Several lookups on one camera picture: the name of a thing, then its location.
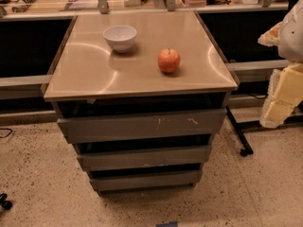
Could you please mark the grey drawer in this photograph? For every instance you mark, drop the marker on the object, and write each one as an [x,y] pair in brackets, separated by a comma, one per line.
[147,181]
[144,158]
[140,126]

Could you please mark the grey drawer cabinet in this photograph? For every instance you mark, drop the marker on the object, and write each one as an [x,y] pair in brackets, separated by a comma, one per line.
[91,79]

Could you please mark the black table leg frame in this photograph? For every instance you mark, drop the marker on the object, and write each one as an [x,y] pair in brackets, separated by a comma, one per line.
[241,128]

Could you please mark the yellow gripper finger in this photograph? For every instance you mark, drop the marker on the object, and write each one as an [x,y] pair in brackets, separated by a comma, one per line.
[285,93]
[270,37]

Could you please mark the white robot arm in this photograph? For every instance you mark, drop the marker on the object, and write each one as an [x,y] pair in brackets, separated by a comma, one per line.
[290,38]

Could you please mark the white ceramic bowl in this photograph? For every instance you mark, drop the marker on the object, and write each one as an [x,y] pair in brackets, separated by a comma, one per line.
[120,38]

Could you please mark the grey top drawer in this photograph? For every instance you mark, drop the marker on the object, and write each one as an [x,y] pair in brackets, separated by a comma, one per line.
[140,126]

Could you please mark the grey bottom drawer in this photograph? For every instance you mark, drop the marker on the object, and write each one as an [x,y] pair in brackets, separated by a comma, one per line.
[147,181]

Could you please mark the red apple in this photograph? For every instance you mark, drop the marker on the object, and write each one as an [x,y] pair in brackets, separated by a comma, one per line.
[168,60]

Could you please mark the black object on floor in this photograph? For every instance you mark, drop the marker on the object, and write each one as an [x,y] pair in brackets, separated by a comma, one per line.
[4,202]

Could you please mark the blue tape on floor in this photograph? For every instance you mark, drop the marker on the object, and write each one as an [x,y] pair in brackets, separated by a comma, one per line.
[169,224]

